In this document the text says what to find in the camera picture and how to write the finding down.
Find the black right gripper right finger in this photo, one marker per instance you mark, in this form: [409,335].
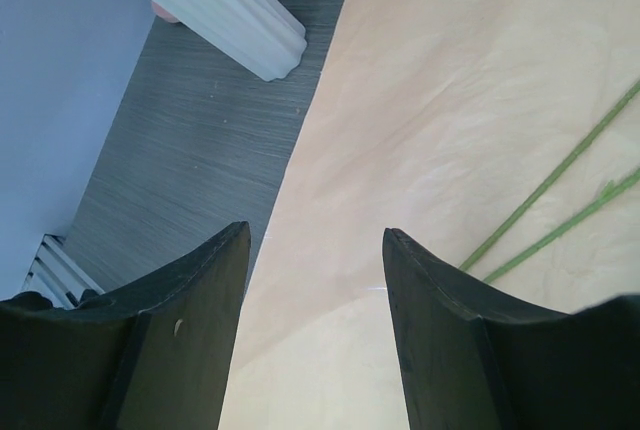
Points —
[473,357]

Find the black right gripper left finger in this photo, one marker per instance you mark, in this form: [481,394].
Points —
[152,354]

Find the pink flower stems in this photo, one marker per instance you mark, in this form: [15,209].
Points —
[611,191]

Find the orange wrapping paper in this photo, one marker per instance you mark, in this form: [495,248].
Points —
[437,117]

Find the white ribbed ceramic vase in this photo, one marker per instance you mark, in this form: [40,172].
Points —
[261,35]

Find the aluminium front rail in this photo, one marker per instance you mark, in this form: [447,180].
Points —
[57,277]

